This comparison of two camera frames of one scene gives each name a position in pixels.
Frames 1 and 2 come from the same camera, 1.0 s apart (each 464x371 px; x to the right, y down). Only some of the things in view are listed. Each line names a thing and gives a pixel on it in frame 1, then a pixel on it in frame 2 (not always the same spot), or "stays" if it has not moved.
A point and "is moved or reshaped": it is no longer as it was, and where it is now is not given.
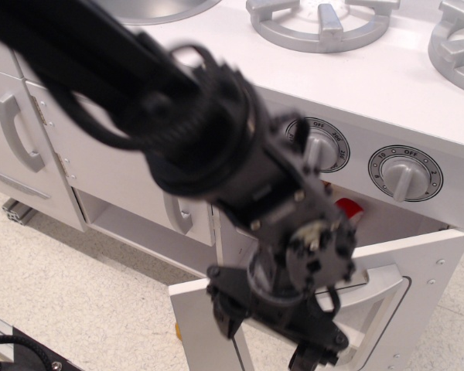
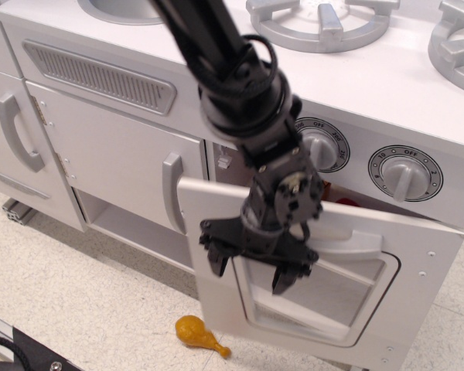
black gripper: (299, 318) to (230, 235)
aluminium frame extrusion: (18, 211) stays
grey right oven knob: (405, 174) stays
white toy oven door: (389, 314) is moved or reshaped
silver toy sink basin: (158, 11) stays
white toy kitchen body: (388, 90) stays
